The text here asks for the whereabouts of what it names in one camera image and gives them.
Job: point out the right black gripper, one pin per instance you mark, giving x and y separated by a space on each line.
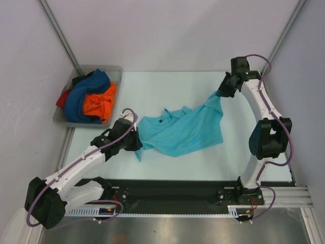
224 88

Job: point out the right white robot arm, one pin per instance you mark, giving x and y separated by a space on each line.
268 140

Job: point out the aluminium corner post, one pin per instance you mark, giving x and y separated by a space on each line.
59 34
287 28

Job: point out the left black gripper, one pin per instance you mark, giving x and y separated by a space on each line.
137 145

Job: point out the black t-shirt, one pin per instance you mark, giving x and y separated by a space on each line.
76 80

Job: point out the red t-shirt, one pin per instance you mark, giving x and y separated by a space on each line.
62 99

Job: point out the white cable duct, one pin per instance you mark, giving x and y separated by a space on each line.
110 211

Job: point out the right aluminium corner post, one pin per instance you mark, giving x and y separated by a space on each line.
287 28

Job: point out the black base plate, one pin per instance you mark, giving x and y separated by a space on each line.
179 207

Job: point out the orange t-shirt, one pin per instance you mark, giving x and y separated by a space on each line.
100 105

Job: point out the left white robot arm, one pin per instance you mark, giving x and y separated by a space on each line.
48 199

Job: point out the light blue t-shirt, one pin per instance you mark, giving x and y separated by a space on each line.
184 131

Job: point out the dark blue t-shirt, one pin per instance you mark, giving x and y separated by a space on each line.
98 83

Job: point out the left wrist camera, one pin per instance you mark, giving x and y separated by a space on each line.
129 116

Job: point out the left aluminium corner post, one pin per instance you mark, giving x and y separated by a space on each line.
59 34

